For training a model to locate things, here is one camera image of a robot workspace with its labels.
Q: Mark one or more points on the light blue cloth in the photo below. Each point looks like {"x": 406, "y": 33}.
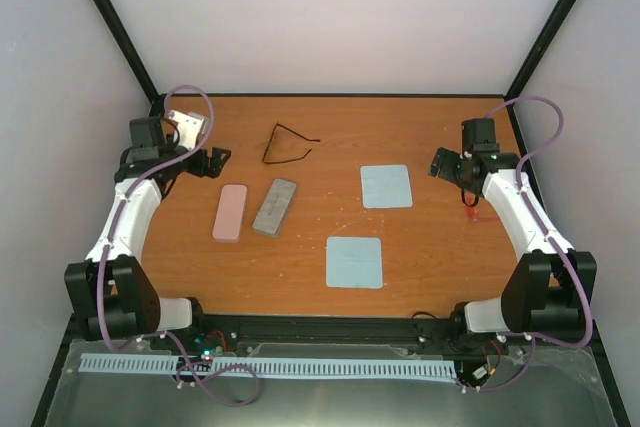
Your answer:
{"x": 386, "y": 187}
{"x": 354, "y": 262}

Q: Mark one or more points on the orange lens clear sunglasses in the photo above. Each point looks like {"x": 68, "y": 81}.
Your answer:
{"x": 482, "y": 213}

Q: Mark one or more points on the grey glasses case teal lining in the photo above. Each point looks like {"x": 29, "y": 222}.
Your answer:
{"x": 273, "y": 211}

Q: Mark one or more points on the black frame glasses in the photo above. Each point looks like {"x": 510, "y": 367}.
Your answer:
{"x": 286, "y": 146}

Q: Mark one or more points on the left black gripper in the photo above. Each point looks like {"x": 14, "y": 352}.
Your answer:
{"x": 199, "y": 169}

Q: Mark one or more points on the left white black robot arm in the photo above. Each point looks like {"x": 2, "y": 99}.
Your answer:
{"x": 110, "y": 294}

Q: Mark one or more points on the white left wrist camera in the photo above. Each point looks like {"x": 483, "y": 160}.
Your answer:
{"x": 188, "y": 128}

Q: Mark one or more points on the black cage frame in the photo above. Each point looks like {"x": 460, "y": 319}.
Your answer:
{"x": 543, "y": 41}

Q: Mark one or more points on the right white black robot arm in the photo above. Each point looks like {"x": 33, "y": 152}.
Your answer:
{"x": 549, "y": 292}

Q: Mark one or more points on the light blue slotted cable duct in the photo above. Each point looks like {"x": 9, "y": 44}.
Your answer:
{"x": 273, "y": 368}

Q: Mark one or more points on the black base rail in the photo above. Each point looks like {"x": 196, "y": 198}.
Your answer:
{"x": 418, "y": 334}

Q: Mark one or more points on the pink glasses case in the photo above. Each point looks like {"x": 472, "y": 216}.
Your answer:
{"x": 230, "y": 213}

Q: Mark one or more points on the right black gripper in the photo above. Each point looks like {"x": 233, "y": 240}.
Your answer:
{"x": 446, "y": 171}

